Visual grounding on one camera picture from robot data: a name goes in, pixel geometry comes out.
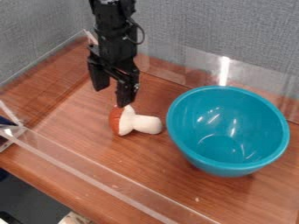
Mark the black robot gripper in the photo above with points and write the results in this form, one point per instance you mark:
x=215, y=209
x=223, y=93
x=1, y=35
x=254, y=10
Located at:
x=111, y=61

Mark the white brown toy mushroom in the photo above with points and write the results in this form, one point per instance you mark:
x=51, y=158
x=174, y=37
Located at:
x=124, y=120

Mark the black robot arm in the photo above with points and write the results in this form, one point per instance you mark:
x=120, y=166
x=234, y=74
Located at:
x=114, y=18

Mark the blue plastic bowl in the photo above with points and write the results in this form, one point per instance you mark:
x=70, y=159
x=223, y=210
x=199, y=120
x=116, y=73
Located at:
x=228, y=130

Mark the clear acrylic left barrier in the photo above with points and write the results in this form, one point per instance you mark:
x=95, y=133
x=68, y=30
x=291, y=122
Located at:
x=66, y=43

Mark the clear acrylic barrier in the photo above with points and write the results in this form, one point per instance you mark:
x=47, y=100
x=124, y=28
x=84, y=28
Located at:
x=66, y=43
x=195, y=68
x=92, y=173

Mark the clear acrylic back barrier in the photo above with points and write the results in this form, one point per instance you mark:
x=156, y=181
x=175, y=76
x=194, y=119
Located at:
x=195, y=68

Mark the clear acrylic front barrier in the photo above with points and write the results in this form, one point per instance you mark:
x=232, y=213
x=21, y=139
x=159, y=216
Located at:
x=92, y=173

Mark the clear acrylic corner bracket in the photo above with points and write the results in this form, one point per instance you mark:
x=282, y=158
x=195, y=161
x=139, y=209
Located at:
x=92, y=39

